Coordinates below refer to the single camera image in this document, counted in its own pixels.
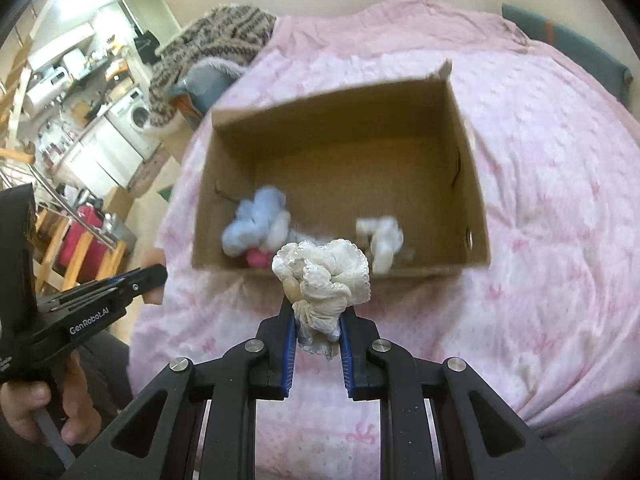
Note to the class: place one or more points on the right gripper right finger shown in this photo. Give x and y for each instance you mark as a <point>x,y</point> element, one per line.
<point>362,378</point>

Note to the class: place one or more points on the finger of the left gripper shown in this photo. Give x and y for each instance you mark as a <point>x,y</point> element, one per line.
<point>137,282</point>

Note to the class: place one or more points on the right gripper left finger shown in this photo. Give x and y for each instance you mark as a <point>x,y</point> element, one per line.
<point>274,374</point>

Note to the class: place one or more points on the white cloth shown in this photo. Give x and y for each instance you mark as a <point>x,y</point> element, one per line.
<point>381,238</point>

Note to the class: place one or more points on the pink soft ball toy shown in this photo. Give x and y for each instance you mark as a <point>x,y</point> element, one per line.
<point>256,259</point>

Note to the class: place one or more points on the wooden chair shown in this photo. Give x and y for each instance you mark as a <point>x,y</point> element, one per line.
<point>67,254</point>

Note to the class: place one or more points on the white washing machine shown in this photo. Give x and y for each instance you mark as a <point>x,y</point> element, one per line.
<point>129,115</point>

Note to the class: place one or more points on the brown cardboard box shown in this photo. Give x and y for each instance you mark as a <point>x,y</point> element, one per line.
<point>396,148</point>

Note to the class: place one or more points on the grey blue cushion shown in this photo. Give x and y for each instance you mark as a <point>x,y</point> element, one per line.
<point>206,82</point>

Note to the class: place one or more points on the pink patterned quilt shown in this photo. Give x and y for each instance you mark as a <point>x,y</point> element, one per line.
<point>553,323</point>

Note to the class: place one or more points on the patterned knit sweater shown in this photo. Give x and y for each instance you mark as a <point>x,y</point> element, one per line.
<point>229,36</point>

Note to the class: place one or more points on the teal pillow with orange stripe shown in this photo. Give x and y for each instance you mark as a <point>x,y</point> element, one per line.
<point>614,76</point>

